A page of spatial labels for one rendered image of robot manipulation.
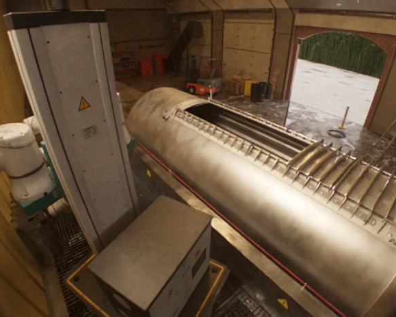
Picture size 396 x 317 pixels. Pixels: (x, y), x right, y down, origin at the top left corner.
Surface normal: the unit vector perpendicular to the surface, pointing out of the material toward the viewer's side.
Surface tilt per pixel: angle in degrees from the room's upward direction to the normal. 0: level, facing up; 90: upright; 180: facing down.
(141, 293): 0
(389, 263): 42
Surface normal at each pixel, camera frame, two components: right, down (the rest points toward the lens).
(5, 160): 0.32, 0.51
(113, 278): 0.00, -0.84
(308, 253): -0.71, -0.06
